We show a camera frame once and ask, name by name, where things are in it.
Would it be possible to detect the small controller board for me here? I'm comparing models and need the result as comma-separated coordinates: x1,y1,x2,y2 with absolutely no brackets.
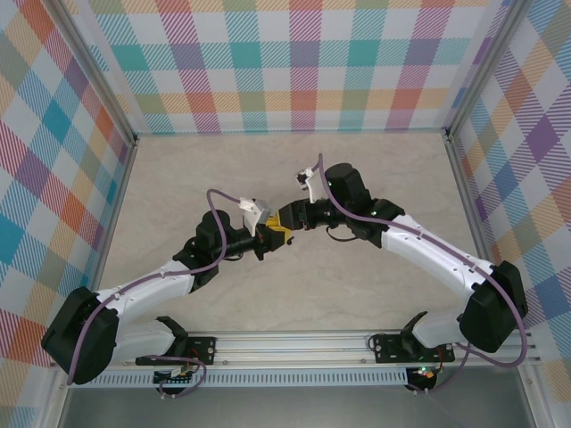
403,365,443,389
153,363,197,387

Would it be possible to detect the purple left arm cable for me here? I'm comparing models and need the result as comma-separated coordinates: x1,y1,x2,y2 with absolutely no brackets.
66,188,244,399

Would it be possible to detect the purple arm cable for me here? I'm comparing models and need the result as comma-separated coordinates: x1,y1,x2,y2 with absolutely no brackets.
314,153,531,396
66,188,244,399

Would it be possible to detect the aluminium side rail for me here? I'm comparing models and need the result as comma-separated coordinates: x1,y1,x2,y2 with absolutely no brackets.
443,133,514,330
82,136,140,317

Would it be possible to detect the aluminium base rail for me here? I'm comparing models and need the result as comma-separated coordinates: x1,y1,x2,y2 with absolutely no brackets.
102,328,542,367

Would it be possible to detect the white slotted cable duct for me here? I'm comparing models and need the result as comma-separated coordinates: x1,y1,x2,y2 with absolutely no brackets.
104,372,410,390

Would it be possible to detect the aluminium frame post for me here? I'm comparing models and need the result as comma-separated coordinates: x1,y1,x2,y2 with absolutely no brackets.
443,0,534,142
53,0,139,148

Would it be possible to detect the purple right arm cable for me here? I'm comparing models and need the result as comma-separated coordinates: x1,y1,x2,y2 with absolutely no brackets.
314,153,531,396

